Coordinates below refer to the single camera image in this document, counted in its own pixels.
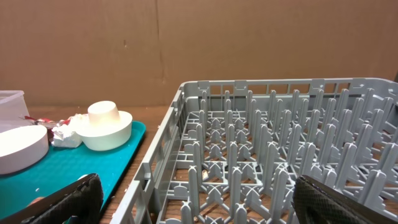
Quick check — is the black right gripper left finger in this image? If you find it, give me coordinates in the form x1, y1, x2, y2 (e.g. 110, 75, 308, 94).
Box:
1, 173, 104, 224

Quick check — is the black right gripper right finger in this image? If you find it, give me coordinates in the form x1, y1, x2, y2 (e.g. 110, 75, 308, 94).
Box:
292, 175, 397, 224

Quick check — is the carrot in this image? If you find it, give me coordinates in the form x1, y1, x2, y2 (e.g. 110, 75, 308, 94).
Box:
27, 197, 44, 207

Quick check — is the teal plastic tray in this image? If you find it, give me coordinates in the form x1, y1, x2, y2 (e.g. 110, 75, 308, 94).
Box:
1, 121, 146, 219

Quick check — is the crumpled foil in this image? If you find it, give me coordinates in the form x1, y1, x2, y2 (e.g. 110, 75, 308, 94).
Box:
51, 114, 86, 148

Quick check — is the pink bowl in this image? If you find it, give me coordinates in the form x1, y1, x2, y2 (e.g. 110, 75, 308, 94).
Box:
1, 125, 49, 175

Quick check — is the red snack wrapper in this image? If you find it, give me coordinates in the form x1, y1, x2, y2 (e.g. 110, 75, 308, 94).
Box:
21, 116, 70, 141

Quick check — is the cream cup upside down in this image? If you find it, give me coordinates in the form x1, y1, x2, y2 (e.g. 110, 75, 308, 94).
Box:
88, 101, 120, 126

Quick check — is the grey dish rack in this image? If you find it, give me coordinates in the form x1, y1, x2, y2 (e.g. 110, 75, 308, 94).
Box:
111, 78, 397, 223

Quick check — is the clear plastic bin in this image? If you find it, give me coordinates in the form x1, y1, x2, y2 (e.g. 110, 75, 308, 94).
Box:
0, 90, 30, 133

